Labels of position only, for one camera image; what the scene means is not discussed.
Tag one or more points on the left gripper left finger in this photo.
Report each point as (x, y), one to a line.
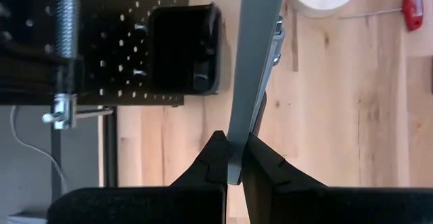
(152, 207)

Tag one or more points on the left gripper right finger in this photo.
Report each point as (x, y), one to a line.
(321, 207)

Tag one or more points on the tall black pegboard bin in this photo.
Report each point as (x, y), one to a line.
(182, 48)

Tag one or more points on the black perforated pegboard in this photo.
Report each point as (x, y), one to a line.
(111, 14)

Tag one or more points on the black aluminium table frame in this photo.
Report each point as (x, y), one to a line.
(110, 149)

